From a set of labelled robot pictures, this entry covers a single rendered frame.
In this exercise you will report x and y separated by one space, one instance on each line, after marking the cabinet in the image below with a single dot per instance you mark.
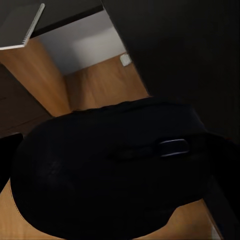
32 89

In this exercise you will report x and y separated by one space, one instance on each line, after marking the mouse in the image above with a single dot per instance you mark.
112 173

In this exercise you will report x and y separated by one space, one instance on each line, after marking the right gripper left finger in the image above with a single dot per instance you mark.
8 148

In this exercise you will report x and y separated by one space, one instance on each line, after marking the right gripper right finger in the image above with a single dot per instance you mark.
225 166

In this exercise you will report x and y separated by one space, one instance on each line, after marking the desk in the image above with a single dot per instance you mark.
187 49

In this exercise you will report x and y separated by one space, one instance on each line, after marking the notebook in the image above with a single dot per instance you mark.
19 25

